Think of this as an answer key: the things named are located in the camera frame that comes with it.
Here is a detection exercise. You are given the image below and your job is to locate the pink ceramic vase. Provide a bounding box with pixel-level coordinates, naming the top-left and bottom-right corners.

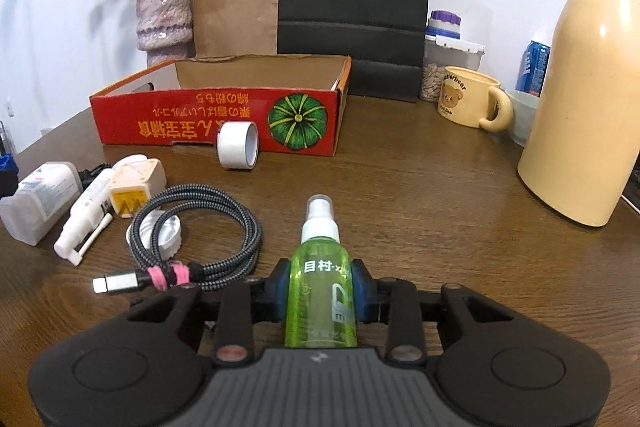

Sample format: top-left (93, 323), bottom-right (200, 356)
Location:
top-left (136, 0), bottom-right (193, 67)

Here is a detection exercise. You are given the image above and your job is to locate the purple lid container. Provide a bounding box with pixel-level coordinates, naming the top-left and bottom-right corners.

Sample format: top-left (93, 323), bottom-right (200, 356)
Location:
top-left (425, 10), bottom-right (461, 39)

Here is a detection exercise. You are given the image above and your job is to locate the blue soda can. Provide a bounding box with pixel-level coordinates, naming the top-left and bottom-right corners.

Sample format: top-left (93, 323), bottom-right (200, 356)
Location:
top-left (515, 41), bottom-right (551, 96)

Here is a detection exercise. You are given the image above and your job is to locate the white plastic wipes container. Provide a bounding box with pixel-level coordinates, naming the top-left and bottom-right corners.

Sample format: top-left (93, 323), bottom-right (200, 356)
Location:
top-left (1, 161), bottom-right (82, 246)

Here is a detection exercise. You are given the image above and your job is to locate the white yellow charger plug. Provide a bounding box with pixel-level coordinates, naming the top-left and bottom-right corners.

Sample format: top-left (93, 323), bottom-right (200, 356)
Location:
top-left (108, 154), bottom-right (167, 219)

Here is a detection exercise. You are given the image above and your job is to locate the green spray bottle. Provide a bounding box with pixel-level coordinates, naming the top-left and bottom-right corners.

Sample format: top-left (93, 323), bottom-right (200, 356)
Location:
top-left (285, 194), bottom-right (357, 349)

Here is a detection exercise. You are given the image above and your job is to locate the black usb cable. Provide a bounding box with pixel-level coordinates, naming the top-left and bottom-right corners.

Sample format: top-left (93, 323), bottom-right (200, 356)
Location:
top-left (78, 162), bottom-right (113, 188)

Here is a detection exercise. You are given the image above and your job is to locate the brown paper bag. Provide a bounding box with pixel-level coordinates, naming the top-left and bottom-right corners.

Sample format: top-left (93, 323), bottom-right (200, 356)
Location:
top-left (193, 0), bottom-right (279, 58)

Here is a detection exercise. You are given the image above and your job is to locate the clear jar with nuts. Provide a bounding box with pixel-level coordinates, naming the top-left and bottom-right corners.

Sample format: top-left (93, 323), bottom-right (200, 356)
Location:
top-left (420, 35), bottom-right (486, 102)

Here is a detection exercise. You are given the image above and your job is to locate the yellow thermos jug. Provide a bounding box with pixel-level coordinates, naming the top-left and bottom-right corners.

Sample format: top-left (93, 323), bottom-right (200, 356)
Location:
top-left (518, 0), bottom-right (639, 228)

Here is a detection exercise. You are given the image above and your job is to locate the red cardboard box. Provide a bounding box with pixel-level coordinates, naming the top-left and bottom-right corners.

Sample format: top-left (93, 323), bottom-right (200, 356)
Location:
top-left (90, 54), bottom-right (352, 156)

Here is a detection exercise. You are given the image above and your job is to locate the white nasal spray bottle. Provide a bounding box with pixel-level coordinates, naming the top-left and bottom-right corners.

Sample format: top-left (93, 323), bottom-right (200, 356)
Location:
top-left (54, 168), bottom-right (114, 265)

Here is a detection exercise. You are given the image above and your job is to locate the blue bottle cap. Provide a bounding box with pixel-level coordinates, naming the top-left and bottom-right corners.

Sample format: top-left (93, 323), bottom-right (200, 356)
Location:
top-left (0, 154), bottom-right (18, 198)

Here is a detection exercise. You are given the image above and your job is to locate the yellow bear mug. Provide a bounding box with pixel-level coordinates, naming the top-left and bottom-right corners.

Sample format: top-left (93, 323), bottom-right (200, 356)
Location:
top-left (437, 66), bottom-right (514, 133)

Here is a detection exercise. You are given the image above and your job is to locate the white tape roll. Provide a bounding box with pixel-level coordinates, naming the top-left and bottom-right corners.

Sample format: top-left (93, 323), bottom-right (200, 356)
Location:
top-left (216, 121), bottom-right (259, 170)

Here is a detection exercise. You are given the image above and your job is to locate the braided grey cable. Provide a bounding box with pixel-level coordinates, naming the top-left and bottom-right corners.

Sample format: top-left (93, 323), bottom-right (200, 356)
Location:
top-left (92, 184), bottom-right (264, 296)

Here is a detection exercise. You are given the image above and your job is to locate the grey ceramic cup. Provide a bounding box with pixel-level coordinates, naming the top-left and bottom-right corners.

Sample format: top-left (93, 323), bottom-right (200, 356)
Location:
top-left (506, 90), bottom-right (539, 146)

